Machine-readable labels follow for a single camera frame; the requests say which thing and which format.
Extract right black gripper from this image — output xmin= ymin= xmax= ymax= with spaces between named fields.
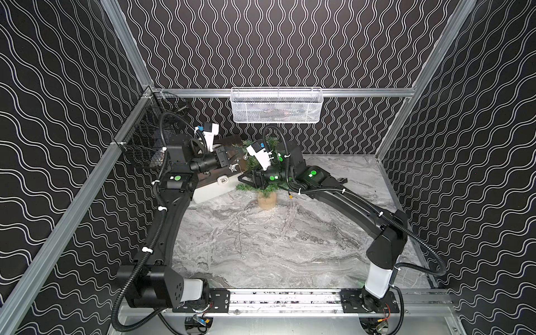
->
xmin=237 ymin=161 xmax=295 ymax=191

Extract thin wire string lights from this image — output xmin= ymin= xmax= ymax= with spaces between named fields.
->
xmin=228 ymin=162 xmax=294 ymax=260

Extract small green christmas tree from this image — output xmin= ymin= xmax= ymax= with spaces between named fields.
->
xmin=236 ymin=140 xmax=288 ymax=210

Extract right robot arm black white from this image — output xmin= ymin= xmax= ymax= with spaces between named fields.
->
xmin=239 ymin=125 xmax=447 ymax=313

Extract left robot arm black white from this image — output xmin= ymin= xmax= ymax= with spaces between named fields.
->
xmin=110 ymin=111 xmax=240 ymax=332

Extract brown white storage box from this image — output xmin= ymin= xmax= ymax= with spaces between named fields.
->
xmin=193 ymin=135 xmax=247 ymax=204

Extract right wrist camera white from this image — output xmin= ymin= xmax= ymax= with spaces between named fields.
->
xmin=247 ymin=142 xmax=271 ymax=171

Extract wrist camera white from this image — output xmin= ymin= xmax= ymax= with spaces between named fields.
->
xmin=195 ymin=123 xmax=219 ymax=152
xmin=247 ymin=142 xmax=271 ymax=171

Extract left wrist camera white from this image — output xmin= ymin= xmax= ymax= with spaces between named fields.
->
xmin=195 ymin=123 xmax=219 ymax=152

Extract white wire wall basket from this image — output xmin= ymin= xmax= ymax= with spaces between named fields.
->
xmin=230 ymin=87 xmax=324 ymax=124

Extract black wire wall basket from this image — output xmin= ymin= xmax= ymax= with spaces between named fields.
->
xmin=111 ymin=87 xmax=191 ymax=170

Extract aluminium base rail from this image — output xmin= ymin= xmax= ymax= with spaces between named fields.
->
xmin=116 ymin=287 xmax=455 ymax=318

